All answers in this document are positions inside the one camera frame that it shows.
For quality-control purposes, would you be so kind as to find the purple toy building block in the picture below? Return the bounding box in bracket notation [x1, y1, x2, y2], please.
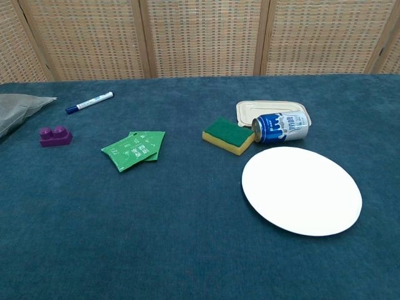
[39, 125, 74, 148]

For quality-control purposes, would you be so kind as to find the beige rectangular lunch box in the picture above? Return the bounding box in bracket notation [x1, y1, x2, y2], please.
[235, 100, 313, 128]

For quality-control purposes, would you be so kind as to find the green tea sachet with print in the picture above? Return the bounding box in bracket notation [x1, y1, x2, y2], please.
[101, 131, 160, 173]

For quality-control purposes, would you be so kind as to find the woven wooden folding screen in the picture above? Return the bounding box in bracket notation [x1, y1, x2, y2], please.
[0, 0, 400, 84]

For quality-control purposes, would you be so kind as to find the yellow green scrubbing sponge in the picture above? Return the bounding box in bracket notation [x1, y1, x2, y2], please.
[202, 116, 256, 157]

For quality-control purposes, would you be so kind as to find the grey plastic bag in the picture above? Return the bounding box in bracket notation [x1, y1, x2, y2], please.
[0, 93, 58, 139]

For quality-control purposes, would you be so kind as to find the white paper plate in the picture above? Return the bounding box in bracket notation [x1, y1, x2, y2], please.
[241, 146, 363, 237]

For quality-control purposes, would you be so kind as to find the blue white marker pen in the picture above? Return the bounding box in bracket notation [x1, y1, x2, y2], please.
[65, 91, 114, 115]

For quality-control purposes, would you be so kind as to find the blue white drink can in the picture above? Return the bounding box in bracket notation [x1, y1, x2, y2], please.
[251, 109, 309, 144]

